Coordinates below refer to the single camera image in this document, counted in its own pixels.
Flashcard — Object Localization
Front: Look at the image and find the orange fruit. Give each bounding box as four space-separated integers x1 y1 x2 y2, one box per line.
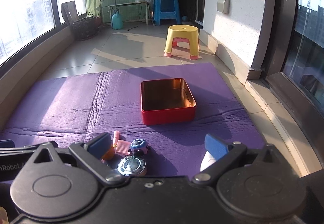
101 145 115 161

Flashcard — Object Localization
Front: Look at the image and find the pink tube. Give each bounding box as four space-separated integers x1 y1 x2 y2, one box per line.
113 130 120 148

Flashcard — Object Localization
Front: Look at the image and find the pink comb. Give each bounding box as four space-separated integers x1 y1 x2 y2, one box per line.
115 140 131 156

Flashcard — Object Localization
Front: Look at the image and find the round metal tin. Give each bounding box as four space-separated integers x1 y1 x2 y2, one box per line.
117 155 147 176

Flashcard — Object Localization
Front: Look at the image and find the purple floor mat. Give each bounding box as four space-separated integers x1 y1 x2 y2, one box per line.
1 63 264 177

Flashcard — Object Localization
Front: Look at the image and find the red metal tin box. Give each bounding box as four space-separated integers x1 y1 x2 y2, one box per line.
141 78 197 126

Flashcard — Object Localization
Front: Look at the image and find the dark woven plant basket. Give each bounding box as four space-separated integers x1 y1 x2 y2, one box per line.
71 16 99 41

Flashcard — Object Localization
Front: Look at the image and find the yellow plastic stool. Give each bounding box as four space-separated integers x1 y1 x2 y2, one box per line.
164 24 200 60

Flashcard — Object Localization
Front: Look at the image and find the blue plastic stool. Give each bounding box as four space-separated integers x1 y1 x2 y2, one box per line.
153 0 181 26

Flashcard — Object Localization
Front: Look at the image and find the white metal bench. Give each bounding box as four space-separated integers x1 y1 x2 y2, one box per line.
106 1 150 28

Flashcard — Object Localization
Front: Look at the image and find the grey wall box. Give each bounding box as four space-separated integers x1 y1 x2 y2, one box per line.
217 0 230 14

